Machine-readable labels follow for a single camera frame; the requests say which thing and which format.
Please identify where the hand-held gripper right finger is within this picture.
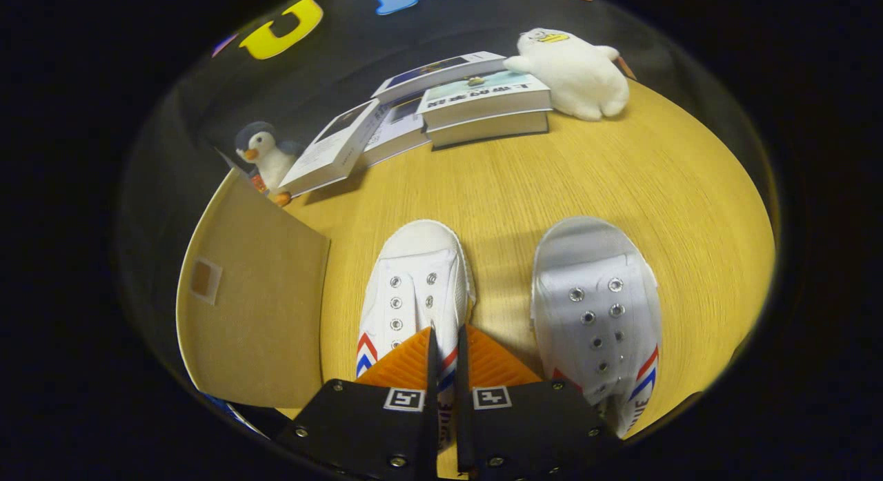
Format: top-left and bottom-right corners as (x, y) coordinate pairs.
(455, 324), (608, 478)

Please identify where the black backdrop cloth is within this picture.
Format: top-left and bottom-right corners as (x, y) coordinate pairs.
(117, 0), (773, 371)

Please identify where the white book with portrait cover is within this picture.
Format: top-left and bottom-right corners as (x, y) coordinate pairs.
(279, 98), (381, 197)

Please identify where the thick dark-edged book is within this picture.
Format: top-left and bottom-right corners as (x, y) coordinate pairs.
(429, 108), (550, 150)

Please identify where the beige fabric storage box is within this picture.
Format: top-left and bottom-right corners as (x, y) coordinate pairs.
(176, 169), (330, 409)

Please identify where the white book with blue picture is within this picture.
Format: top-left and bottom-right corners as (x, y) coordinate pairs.
(371, 51), (508, 104)

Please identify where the grey penguin plush toy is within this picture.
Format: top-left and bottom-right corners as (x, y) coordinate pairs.
(235, 121), (304, 207)

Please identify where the white canvas shoe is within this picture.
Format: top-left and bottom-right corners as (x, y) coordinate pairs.
(355, 219), (477, 454)
(530, 215), (663, 439)

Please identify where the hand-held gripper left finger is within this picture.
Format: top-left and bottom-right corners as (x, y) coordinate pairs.
(276, 326), (439, 481)

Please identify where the white duck plush toy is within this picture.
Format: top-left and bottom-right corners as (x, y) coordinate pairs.
(504, 28), (630, 121)

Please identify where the thick book with pale teal cover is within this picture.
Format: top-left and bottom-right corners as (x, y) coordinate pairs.
(416, 70), (553, 131)

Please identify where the thin white booklet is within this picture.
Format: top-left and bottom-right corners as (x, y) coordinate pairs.
(359, 98), (432, 168)

